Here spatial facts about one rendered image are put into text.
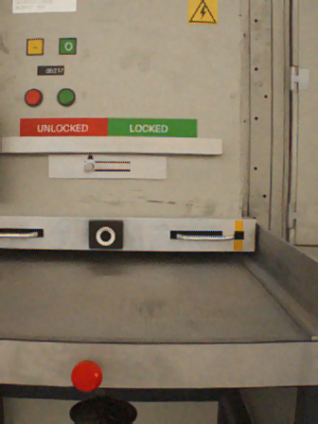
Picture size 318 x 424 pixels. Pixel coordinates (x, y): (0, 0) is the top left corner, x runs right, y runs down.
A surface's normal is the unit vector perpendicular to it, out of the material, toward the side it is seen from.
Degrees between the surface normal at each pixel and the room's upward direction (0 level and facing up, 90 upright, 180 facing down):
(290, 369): 90
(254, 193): 90
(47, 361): 90
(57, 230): 90
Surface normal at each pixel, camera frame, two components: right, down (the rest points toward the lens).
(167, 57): -0.01, 0.11
